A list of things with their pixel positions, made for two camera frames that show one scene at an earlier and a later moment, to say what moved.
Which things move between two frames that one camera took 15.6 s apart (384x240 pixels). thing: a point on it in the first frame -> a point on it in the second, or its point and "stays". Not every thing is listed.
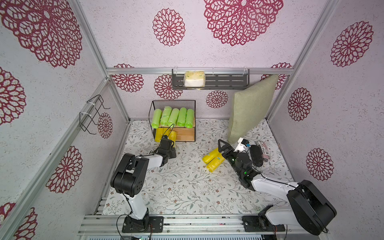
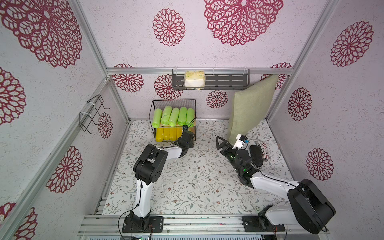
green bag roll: x=182 y=116 stays
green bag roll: x=165 y=115 stays
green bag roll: x=174 y=117 stays
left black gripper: x=173 y=153 -> x=191 y=144
